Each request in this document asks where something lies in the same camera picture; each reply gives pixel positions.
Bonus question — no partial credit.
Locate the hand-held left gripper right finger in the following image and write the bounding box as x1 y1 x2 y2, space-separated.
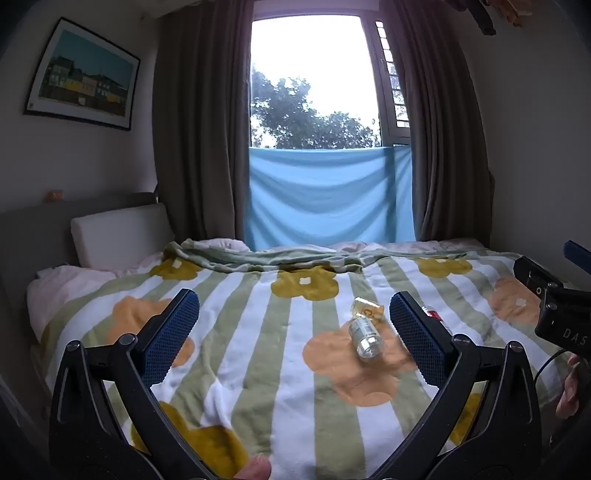
369 291 542 480

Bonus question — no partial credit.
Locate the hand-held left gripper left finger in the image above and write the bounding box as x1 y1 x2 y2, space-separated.
48 288 218 480

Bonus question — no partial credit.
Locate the tan hanging object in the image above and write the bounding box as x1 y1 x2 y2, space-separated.
496 0 526 28

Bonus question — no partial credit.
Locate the amber glass jar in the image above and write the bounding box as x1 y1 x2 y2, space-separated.
350 296 385 324

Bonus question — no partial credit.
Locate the black cable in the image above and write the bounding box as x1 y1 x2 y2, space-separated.
533 348 572 385

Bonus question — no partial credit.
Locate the white cushion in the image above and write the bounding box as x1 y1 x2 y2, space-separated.
70 203 177 269

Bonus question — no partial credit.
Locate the person's left hand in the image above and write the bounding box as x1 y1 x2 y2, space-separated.
235 455 273 480

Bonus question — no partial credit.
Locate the open window sash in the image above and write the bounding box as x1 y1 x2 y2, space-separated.
362 14 413 147

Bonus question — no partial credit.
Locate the brown curtain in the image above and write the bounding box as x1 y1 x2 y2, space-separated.
152 0 254 254
379 0 496 244

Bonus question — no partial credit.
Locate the person's right hand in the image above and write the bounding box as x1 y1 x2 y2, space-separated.
555 353 583 419

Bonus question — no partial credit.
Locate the striped floral blanket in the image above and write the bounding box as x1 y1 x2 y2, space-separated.
30 240 573 480

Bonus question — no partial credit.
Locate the dark hanging object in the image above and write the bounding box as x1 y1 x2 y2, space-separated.
455 0 498 37

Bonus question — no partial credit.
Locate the clear glass bottle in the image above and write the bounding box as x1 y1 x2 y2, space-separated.
347 318 385 361

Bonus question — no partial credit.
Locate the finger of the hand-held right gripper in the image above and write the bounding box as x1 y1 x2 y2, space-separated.
563 240 591 267
513 256 565 297

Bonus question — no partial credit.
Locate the framed picture of houses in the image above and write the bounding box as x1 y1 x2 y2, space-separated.
23 17 141 132

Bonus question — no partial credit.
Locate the light blue cloth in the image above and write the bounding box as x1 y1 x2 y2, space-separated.
244 143 417 253

